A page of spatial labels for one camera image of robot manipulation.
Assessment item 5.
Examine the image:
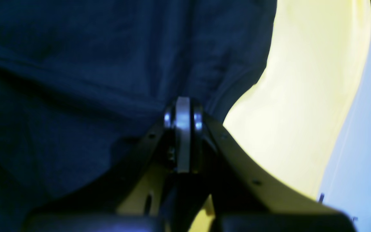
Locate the yellow table cloth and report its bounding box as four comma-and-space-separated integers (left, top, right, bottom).
208, 0, 371, 232

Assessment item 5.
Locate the dark blue T-shirt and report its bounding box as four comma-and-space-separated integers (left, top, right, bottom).
0, 0, 277, 232

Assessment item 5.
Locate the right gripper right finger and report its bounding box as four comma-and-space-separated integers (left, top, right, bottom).
190, 100, 355, 232

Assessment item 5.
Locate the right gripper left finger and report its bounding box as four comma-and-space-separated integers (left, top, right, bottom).
22, 97, 191, 232

